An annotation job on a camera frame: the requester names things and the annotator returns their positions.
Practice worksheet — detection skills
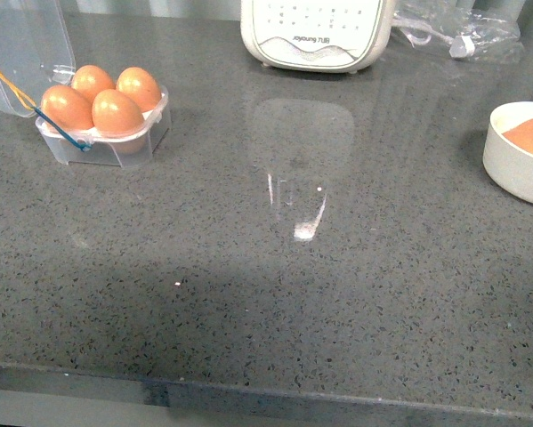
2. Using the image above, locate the brown box egg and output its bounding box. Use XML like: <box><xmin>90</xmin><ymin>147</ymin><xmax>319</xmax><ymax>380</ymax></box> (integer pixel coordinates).
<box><xmin>41</xmin><ymin>85</ymin><xmax>93</xmax><ymax>131</ymax></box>
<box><xmin>71</xmin><ymin>65</ymin><xmax>115</xmax><ymax>103</ymax></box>
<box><xmin>116</xmin><ymin>67</ymin><xmax>162</xmax><ymax>112</ymax></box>

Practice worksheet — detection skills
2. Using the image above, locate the cream soy milk maker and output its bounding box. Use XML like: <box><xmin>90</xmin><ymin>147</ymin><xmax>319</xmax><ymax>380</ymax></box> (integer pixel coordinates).
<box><xmin>240</xmin><ymin>0</ymin><xmax>397</xmax><ymax>74</ymax></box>

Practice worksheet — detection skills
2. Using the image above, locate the brown box egg back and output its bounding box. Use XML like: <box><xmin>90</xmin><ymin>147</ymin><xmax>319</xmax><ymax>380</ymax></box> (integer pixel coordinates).
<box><xmin>71</xmin><ymin>65</ymin><xmax>115</xmax><ymax>103</ymax></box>

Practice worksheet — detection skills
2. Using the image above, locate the brown top egg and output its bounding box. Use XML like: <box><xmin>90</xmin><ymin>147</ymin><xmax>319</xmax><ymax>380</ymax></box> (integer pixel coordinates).
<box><xmin>92</xmin><ymin>89</ymin><xmax>145</xmax><ymax>155</ymax></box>

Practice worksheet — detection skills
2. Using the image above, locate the clear plastic egg box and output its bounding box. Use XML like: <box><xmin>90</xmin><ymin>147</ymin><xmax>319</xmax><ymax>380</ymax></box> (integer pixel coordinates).
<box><xmin>0</xmin><ymin>1</ymin><xmax>171</xmax><ymax>168</ymax></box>

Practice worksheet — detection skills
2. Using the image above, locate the white power cable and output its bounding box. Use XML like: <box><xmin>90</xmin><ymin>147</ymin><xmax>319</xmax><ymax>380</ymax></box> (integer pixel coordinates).
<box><xmin>392</xmin><ymin>15</ymin><xmax>474</xmax><ymax>60</ymax></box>

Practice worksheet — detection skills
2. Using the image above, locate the cream round bowl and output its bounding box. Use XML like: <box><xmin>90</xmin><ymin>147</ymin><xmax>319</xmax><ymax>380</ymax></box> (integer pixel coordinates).
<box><xmin>482</xmin><ymin>101</ymin><xmax>533</xmax><ymax>204</ymax></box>

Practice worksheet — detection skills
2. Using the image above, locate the clear plastic bag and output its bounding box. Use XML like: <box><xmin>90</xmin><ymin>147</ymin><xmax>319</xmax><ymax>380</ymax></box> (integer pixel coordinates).
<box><xmin>392</xmin><ymin>1</ymin><xmax>524</xmax><ymax>64</ymax></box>

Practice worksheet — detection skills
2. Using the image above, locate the yellow and blue string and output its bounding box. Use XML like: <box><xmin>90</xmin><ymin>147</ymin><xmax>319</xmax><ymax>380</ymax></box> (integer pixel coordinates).
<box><xmin>0</xmin><ymin>44</ymin><xmax>93</xmax><ymax>152</ymax></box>

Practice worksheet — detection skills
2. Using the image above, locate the brown box egg left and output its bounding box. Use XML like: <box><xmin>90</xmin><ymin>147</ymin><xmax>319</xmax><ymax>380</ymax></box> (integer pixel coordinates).
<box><xmin>41</xmin><ymin>85</ymin><xmax>93</xmax><ymax>131</ymax></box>

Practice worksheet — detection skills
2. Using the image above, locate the brown box egg right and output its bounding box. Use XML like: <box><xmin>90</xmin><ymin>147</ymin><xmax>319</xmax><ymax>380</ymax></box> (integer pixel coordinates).
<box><xmin>116</xmin><ymin>67</ymin><xmax>162</xmax><ymax>112</ymax></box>

